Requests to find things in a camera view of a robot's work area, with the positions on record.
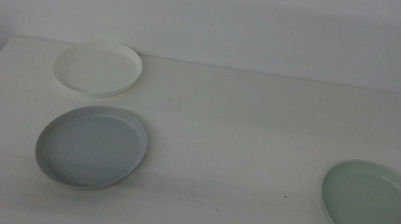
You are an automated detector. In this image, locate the grey shallow bowl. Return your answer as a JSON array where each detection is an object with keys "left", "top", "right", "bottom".
[{"left": 30, "top": 96, "right": 153, "bottom": 198}]

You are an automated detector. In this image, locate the white shallow bowl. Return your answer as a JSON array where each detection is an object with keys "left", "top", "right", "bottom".
[{"left": 48, "top": 33, "right": 146, "bottom": 105}]

